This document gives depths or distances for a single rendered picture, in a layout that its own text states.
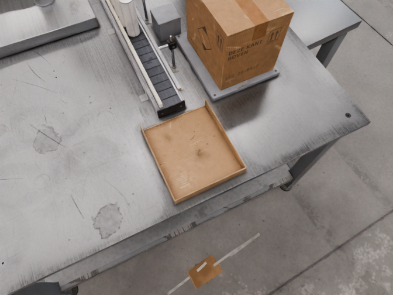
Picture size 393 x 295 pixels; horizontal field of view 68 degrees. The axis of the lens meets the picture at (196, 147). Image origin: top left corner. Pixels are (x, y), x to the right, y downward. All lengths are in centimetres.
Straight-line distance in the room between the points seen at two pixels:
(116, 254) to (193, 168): 76
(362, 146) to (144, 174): 162
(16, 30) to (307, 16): 125
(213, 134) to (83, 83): 55
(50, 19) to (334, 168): 178
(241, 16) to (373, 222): 151
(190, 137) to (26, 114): 62
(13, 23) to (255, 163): 115
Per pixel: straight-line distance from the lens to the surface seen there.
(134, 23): 124
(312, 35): 144
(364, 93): 250
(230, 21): 97
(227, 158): 101
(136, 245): 157
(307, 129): 113
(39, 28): 145
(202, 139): 103
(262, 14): 101
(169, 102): 106
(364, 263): 200
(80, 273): 163
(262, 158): 103
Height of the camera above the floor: 175
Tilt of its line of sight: 64 degrees down
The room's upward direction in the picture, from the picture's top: 1 degrees clockwise
